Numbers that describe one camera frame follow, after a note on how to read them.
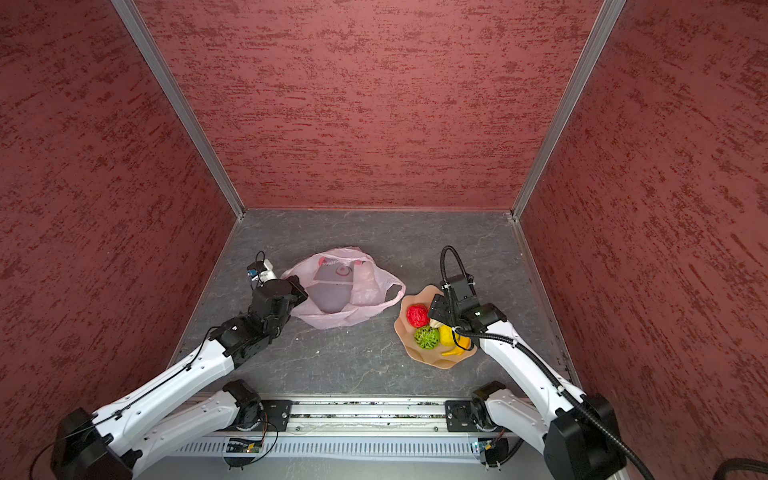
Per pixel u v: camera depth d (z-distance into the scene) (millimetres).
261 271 669
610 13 710
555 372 453
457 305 623
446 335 828
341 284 995
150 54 773
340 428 729
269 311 580
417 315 850
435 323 812
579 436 387
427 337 812
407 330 871
